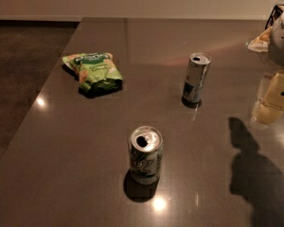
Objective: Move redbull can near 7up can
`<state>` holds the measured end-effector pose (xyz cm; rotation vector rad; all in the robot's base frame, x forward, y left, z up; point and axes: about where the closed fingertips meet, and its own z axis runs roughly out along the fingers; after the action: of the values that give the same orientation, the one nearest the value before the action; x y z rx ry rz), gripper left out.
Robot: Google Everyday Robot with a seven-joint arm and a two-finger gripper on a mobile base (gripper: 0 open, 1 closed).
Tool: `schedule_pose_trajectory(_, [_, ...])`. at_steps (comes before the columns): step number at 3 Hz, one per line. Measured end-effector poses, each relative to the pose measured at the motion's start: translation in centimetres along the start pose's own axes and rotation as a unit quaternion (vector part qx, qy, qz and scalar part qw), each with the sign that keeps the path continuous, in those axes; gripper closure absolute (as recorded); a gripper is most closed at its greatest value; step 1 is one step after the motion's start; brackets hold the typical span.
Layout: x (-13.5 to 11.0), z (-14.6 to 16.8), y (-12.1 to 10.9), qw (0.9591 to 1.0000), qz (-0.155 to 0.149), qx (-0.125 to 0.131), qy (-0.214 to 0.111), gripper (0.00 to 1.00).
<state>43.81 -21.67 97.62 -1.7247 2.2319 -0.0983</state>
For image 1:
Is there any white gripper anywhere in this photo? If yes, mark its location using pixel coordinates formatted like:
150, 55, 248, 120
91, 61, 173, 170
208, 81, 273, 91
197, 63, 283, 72
247, 11, 284, 126

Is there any green white 7up can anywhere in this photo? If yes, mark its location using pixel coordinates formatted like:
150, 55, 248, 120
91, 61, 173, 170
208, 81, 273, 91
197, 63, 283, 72
128, 126, 164, 184

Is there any green chip bag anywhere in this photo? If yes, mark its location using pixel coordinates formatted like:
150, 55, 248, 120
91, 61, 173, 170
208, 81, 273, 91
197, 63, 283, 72
62, 53, 123, 94

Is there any silver blue redbull can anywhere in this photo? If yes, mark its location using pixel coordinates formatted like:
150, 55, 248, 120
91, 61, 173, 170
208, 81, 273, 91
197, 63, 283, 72
182, 52, 211, 104

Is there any black object at table edge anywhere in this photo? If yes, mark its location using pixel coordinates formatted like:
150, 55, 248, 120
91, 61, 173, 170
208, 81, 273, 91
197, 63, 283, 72
265, 4, 284, 28

